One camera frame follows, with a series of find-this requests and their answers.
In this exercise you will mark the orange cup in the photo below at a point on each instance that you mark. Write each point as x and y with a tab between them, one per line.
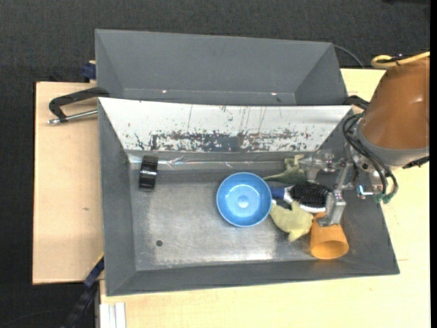
328	241

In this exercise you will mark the grey metal bin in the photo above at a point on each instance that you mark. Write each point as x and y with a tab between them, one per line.
191	217

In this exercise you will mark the olive green cloth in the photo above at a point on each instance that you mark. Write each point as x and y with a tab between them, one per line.
290	174

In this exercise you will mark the black tape roll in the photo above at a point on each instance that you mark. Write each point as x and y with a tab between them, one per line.
147	174

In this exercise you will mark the yellow-green cloth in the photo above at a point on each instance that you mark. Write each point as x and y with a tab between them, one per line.
292	220

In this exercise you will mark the pale wood board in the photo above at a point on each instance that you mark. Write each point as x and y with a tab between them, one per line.
65	190

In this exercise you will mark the blue and white hairbrush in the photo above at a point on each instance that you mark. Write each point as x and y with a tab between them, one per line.
309	197

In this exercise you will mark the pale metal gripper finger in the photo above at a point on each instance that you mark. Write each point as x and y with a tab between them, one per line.
315	166
335	210

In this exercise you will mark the blue bowl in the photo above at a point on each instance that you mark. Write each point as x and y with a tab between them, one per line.
243	199

